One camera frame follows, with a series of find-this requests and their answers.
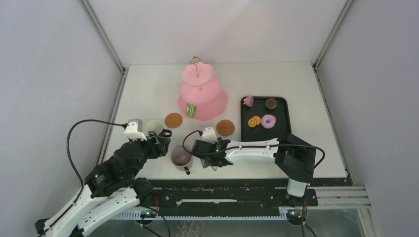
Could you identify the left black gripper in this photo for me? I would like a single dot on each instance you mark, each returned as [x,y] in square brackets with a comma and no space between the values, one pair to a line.
[158,145]

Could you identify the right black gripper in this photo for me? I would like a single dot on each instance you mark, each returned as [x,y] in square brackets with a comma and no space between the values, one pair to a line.
[206,162]

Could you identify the black mug with white inside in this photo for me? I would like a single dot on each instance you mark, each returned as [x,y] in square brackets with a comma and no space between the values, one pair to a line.
[157,127]

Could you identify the green striped cake slice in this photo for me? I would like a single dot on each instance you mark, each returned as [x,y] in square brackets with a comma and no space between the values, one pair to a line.
[191,109]

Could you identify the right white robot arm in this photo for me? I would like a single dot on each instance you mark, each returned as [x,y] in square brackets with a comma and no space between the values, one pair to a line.
[292,155]

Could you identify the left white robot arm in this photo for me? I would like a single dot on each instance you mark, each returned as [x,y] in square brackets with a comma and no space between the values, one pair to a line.
[110,188]

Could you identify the right wooden round coaster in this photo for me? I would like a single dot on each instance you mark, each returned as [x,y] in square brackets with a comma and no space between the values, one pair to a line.
[225,127]

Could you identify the wooden round coaster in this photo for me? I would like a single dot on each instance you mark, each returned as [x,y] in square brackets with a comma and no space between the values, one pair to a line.
[173,120]
[225,127]

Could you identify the left wooden round coaster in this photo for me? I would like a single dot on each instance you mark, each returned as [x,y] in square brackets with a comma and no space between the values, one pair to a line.
[173,120]

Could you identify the yellow round biscuit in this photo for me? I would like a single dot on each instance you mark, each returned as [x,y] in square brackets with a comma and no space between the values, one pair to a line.
[252,122]

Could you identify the pink cupcake toy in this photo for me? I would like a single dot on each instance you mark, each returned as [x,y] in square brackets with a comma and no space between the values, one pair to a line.
[248,101]

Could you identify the pink frosted sprinkle donut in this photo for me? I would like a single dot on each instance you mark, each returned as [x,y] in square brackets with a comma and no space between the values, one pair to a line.
[268,121]

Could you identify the black serving tray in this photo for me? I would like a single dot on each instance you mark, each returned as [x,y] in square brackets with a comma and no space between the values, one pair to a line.
[259,133]

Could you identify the pink three-tier cake stand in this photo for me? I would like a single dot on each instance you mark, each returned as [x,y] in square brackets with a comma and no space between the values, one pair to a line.
[201,87]

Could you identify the chocolate round cookie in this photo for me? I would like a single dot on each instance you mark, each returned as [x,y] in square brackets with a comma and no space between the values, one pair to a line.
[270,103]

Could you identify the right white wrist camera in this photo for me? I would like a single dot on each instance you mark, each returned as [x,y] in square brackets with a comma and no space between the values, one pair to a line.
[209,135]

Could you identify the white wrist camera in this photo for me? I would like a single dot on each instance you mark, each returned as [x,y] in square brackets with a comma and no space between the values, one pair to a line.
[133,130]
[209,135]

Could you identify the purple mug with black handle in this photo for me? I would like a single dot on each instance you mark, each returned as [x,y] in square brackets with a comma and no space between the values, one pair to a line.
[182,159]

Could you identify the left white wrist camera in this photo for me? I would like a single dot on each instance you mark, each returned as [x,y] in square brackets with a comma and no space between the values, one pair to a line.
[133,130]

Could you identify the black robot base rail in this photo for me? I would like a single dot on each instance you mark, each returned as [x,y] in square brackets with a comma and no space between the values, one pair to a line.
[224,197]

